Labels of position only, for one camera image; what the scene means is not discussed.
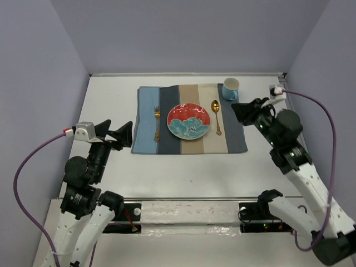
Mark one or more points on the striped blue beige cloth placemat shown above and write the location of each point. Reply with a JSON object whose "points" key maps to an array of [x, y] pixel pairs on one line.
{"points": [[232, 140]]}

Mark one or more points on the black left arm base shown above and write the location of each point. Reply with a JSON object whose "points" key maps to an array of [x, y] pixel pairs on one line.
{"points": [[127, 222]]}

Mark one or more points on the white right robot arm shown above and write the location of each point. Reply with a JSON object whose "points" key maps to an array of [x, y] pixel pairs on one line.
{"points": [[330, 231]]}

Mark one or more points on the gold fork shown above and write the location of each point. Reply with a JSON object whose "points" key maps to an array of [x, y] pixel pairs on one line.
{"points": [[157, 117]]}

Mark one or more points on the blue white mug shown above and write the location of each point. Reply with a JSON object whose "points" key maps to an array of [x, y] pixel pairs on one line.
{"points": [[230, 89]]}

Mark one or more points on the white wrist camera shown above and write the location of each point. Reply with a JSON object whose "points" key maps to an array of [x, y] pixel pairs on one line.
{"points": [[85, 131], [277, 95]]}

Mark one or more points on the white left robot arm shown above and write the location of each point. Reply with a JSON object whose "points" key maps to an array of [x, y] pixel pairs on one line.
{"points": [[85, 209]]}

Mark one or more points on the gold spoon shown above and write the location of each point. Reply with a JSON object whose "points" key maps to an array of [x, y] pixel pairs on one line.
{"points": [[215, 107]]}

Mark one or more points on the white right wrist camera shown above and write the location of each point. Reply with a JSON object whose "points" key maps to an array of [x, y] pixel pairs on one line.
{"points": [[277, 95]]}

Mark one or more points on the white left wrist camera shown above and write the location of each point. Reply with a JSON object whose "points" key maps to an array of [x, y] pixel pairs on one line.
{"points": [[85, 131]]}

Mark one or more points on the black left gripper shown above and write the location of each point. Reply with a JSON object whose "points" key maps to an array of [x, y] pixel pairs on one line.
{"points": [[124, 133]]}

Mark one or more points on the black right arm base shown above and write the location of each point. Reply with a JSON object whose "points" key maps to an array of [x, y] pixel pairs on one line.
{"points": [[253, 221]]}

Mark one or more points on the red floral plate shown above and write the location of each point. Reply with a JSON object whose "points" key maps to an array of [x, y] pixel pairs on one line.
{"points": [[188, 121]]}

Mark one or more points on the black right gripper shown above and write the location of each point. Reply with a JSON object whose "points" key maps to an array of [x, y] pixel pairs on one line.
{"points": [[245, 112]]}

